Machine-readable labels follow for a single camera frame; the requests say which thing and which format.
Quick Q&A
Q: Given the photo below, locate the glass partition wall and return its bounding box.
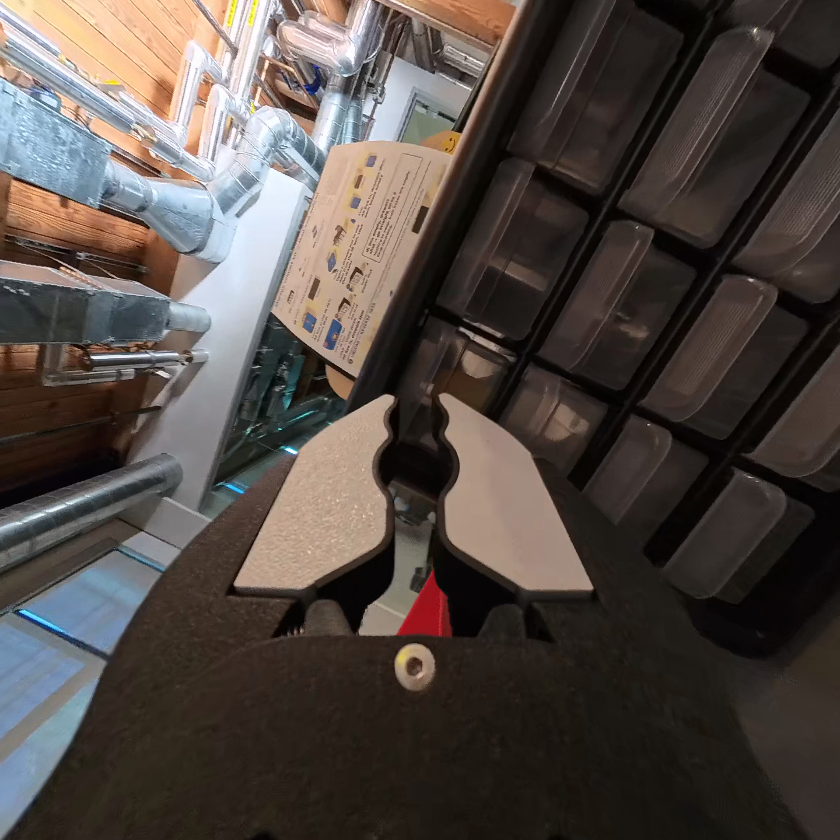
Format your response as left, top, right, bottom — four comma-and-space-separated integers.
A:
0, 315, 349, 802

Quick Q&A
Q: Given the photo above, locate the printed instruction sheet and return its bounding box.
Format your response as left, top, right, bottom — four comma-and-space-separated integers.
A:
273, 138, 456, 368

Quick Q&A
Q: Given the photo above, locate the round metal duct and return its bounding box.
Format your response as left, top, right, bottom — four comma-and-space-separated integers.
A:
0, 453, 185, 574

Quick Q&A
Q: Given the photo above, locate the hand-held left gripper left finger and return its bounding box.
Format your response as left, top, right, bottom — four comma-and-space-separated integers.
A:
231, 394, 399, 601

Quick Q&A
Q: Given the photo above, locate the metal air duct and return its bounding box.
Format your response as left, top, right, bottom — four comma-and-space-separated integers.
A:
0, 260, 211, 382
0, 79, 240, 263

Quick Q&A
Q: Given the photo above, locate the wooden ceiling beam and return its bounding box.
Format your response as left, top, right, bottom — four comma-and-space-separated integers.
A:
381, 0, 515, 43

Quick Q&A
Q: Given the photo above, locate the black drawer cabinet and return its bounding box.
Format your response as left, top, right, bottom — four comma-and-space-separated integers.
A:
348, 0, 840, 657

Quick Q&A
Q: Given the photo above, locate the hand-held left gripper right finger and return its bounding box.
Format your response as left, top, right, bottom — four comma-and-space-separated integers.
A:
434, 392, 594, 601

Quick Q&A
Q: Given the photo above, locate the red plastic bin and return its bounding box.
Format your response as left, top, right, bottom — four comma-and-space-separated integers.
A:
394, 571, 455, 637

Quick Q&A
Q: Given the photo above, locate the silver pipe bundle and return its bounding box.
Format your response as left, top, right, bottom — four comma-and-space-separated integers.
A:
0, 0, 388, 217

